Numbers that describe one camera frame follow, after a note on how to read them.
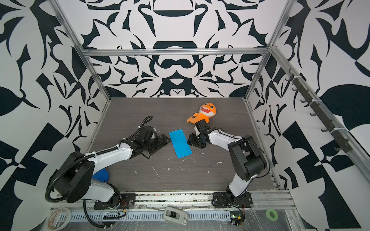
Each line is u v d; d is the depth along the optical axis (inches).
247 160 18.5
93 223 26.8
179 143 37.0
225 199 29.3
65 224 26.6
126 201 29.1
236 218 27.9
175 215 26.5
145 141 27.4
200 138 28.9
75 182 16.7
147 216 25.5
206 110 40.1
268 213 27.9
